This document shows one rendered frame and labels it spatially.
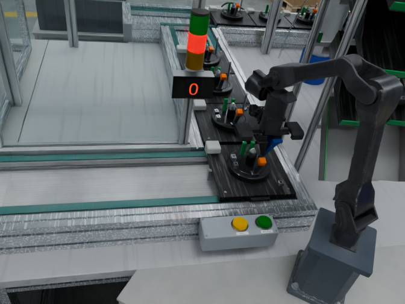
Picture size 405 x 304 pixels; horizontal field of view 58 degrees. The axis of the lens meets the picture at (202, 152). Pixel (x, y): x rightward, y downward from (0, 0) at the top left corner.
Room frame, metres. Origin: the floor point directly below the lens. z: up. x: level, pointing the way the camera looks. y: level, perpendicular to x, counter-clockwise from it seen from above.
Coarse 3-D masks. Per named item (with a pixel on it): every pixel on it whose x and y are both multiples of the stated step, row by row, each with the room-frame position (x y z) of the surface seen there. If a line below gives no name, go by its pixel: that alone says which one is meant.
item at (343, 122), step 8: (336, 40) 1.10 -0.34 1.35; (328, 48) 1.13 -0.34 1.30; (336, 48) 1.08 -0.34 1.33; (352, 48) 1.14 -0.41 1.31; (336, 80) 1.00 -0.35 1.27; (336, 88) 0.98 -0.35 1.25; (344, 88) 1.00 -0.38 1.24; (336, 96) 0.96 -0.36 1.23; (344, 96) 0.98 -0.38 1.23; (352, 96) 0.98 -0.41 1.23; (336, 104) 0.94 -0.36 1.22; (344, 104) 0.95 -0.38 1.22; (352, 104) 0.96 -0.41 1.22; (344, 112) 0.93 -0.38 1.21; (352, 112) 0.93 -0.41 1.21; (344, 120) 0.88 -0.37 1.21; (352, 120) 0.91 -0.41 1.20
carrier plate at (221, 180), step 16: (256, 144) 1.03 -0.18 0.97; (208, 160) 0.91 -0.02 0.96; (224, 160) 0.91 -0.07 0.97; (272, 160) 0.95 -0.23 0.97; (224, 176) 0.84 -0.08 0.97; (272, 176) 0.87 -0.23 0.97; (224, 192) 0.77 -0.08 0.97; (240, 192) 0.78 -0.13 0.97; (256, 192) 0.79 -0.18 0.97; (272, 192) 0.80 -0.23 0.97; (288, 192) 0.81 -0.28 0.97
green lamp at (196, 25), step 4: (192, 16) 0.94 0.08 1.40; (196, 16) 0.93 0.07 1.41; (200, 16) 0.93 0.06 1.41; (204, 16) 0.94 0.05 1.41; (208, 16) 0.94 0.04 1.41; (192, 20) 0.94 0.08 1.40; (196, 20) 0.93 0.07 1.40; (200, 20) 0.93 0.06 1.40; (204, 20) 0.94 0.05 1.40; (208, 20) 0.95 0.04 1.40; (192, 24) 0.94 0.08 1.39; (196, 24) 0.93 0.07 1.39; (200, 24) 0.93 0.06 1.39; (204, 24) 0.94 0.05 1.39; (208, 24) 0.95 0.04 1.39; (192, 28) 0.93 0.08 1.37; (196, 28) 0.93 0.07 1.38; (200, 28) 0.93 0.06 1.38; (204, 28) 0.94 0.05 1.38; (192, 32) 0.93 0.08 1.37; (196, 32) 0.93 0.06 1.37; (200, 32) 0.93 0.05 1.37; (204, 32) 0.94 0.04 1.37
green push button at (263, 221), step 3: (261, 216) 0.70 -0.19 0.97; (264, 216) 0.70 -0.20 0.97; (258, 219) 0.69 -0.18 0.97; (261, 219) 0.69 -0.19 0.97; (264, 219) 0.69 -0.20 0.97; (267, 219) 0.69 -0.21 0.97; (270, 219) 0.69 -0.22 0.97; (258, 222) 0.68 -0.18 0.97; (261, 222) 0.68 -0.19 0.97; (264, 222) 0.68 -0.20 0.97; (267, 222) 0.68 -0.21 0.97; (270, 222) 0.68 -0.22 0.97; (261, 225) 0.67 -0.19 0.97; (264, 225) 0.67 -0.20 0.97; (267, 225) 0.67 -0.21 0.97; (270, 225) 0.67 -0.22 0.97; (264, 228) 0.67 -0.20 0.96; (267, 228) 0.67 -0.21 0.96
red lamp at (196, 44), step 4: (188, 36) 0.95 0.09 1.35; (192, 36) 0.93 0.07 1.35; (196, 36) 0.93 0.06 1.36; (200, 36) 0.93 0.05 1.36; (204, 36) 0.94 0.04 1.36; (188, 40) 0.94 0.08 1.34; (192, 40) 0.93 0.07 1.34; (196, 40) 0.93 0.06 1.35; (200, 40) 0.93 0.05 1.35; (204, 40) 0.94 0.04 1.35; (188, 44) 0.94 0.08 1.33; (192, 44) 0.93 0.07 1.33; (196, 44) 0.93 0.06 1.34; (200, 44) 0.93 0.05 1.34; (204, 44) 0.94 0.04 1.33; (188, 48) 0.94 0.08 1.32; (192, 48) 0.93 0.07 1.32; (196, 48) 0.93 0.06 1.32; (200, 48) 0.93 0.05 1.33; (204, 48) 0.95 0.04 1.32; (196, 52) 0.93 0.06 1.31; (200, 52) 0.94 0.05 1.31
